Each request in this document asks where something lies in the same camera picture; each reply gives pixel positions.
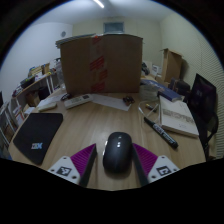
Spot small white flat device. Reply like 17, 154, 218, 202
36, 101, 59, 113

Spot door with glass pane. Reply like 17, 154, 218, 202
102, 21, 125, 35

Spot white remote control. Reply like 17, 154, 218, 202
63, 94, 93, 110

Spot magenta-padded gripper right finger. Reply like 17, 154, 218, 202
132, 143, 181, 187

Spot long ceiling light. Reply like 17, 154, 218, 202
92, 0, 106, 10

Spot large brown cardboard box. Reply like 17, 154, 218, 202
59, 33, 144, 95

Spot small brown cardboard box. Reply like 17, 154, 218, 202
160, 47, 184, 84

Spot black office chair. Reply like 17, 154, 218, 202
185, 73, 220, 162

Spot blue book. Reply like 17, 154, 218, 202
140, 78, 184, 103

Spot small dark clips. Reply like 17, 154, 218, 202
122, 95, 136, 105

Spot short yellow pen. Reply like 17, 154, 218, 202
144, 102, 160, 113

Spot cluttered wooden shelf unit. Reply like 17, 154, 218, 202
0, 58, 64, 158

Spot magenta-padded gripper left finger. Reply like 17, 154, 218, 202
47, 143, 98, 188

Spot white paper sheet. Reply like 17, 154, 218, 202
90, 93, 133, 112

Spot white open book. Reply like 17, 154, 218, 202
158, 95, 200, 139

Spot black mouse pad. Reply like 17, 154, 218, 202
12, 112, 64, 166

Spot black computer mouse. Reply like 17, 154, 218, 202
102, 131, 135, 175

